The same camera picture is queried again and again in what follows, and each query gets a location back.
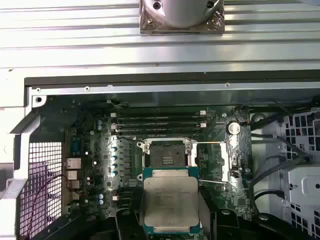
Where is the silver perforated drive cage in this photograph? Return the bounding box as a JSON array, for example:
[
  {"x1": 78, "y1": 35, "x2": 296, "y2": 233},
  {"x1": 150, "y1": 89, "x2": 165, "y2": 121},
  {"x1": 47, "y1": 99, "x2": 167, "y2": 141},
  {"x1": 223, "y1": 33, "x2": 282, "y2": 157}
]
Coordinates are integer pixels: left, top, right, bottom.
[{"x1": 282, "y1": 106, "x2": 320, "y2": 240}]

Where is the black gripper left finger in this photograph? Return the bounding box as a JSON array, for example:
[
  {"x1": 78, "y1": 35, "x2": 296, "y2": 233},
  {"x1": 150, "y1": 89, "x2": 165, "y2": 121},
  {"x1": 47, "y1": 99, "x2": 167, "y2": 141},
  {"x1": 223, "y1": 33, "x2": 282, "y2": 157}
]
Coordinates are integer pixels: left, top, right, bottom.
[{"x1": 79, "y1": 208, "x2": 146, "y2": 240}]

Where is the CPU socket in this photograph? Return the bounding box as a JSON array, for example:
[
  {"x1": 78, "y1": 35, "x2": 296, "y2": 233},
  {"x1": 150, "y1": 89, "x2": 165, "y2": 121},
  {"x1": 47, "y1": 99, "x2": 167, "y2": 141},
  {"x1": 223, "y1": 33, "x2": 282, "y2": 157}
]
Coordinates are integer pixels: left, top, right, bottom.
[{"x1": 136, "y1": 138, "x2": 200, "y2": 173}]

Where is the metal socket cover frame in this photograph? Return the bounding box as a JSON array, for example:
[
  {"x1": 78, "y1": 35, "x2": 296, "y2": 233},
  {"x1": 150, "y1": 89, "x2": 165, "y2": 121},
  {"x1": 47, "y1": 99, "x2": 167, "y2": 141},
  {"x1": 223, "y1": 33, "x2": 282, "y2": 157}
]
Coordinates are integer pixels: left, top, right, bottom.
[{"x1": 187, "y1": 140, "x2": 231, "y2": 185}]

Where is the black PC case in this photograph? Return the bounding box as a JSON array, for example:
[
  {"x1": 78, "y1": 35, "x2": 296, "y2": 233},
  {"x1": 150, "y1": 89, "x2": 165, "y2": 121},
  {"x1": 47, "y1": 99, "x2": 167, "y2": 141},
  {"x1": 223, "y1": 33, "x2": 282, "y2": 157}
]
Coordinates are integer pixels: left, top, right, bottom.
[{"x1": 0, "y1": 69, "x2": 320, "y2": 240}]

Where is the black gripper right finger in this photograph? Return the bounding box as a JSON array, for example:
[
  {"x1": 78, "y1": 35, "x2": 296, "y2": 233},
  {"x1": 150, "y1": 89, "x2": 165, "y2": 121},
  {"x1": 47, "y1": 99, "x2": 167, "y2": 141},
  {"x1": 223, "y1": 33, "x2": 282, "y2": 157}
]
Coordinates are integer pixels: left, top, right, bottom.
[{"x1": 198, "y1": 188, "x2": 308, "y2": 240}]

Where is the thin metal locking lever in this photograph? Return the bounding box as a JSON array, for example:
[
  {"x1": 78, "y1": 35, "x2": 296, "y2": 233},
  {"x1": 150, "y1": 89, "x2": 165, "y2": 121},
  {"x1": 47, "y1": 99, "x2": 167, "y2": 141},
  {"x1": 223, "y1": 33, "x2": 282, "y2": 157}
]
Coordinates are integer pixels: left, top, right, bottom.
[{"x1": 116, "y1": 134, "x2": 141, "y2": 141}]

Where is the silver topped CPU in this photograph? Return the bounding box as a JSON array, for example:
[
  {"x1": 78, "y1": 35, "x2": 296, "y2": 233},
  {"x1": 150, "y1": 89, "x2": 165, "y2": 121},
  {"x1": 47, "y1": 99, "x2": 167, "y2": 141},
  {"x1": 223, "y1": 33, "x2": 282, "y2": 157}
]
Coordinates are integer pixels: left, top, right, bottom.
[{"x1": 140, "y1": 166, "x2": 201, "y2": 235}]

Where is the green motherboard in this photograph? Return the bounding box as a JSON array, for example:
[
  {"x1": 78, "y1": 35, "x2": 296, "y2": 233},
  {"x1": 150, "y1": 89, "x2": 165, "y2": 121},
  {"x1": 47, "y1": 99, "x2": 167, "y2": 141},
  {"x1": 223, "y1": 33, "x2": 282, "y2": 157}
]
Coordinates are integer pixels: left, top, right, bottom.
[{"x1": 62, "y1": 104, "x2": 253, "y2": 240}]

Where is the black cable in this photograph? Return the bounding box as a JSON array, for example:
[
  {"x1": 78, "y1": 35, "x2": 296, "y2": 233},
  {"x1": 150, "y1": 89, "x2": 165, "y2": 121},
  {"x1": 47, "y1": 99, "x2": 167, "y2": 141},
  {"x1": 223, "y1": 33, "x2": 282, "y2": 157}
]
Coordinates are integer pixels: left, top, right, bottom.
[
  {"x1": 253, "y1": 190, "x2": 285, "y2": 201},
  {"x1": 252, "y1": 154, "x2": 287, "y2": 187}
]

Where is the round coin battery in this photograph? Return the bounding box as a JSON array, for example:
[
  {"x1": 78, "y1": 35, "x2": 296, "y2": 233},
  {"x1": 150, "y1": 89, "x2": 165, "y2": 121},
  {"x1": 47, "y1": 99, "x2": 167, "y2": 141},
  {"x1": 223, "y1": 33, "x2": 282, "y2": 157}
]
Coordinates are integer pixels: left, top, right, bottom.
[{"x1": 226, "y1": 121, "x2": 241, "y2": 136}]

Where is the silver rear port block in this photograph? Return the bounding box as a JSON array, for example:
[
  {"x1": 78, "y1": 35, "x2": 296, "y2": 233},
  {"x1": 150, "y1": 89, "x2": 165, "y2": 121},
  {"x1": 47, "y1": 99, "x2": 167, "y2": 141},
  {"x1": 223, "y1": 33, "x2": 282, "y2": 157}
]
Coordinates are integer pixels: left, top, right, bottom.
[{"x1": 65, "y1": 156, "x2": 82, "y2": 202}]

